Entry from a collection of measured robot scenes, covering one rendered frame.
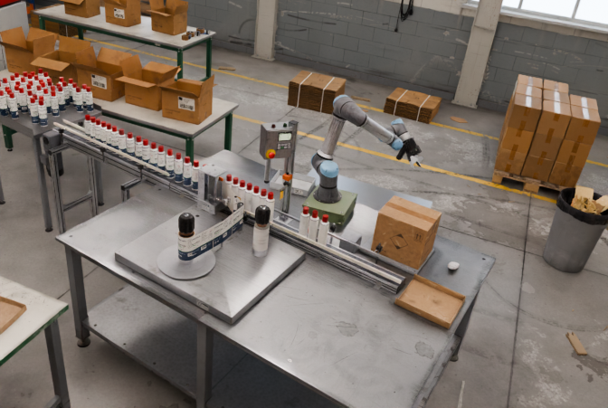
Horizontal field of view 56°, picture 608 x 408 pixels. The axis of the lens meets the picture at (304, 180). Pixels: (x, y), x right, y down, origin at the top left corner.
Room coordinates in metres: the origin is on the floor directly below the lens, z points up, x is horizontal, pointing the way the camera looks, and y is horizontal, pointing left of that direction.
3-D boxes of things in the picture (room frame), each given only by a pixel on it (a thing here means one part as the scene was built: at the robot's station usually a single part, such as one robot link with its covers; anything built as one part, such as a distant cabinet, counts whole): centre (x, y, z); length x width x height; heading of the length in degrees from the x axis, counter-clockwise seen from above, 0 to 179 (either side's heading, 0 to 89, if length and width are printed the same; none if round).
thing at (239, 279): (2.51, 0.45, 0.86); 0.80 x 0.67 x 0.05; 61
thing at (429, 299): (2.35, -0.74, 0.85); 0.30 x 0.26 x 0.04; 61
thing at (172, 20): (6.95, 1.90, 0.97); 0.43 x 0.42 x 0.37; 158
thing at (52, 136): (3.67, 1.89, 0.71); 0.15 x 0.12 x 0.34; 151
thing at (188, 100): (4.52, 1.06, 0.97); 0.51 x 0.39 x 0.37; 166
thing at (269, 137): (2.96, 0.18, 1.38); 0.17 x 0.10 x 0.19; 116
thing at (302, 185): (3.42, 0.07, 0.86); 0.27 x 0.20 x 0.05; 77
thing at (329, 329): (2.69, 0.07, 0.82); 2.10 x 1.50 x 0.02; 61
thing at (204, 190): (2.96, 0.55, 1.01); 0.14 x 0.13 x 0.26; 61
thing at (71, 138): (3.52, 1.36, 0.47); 1.17 x 0.38 x 0.94; 61
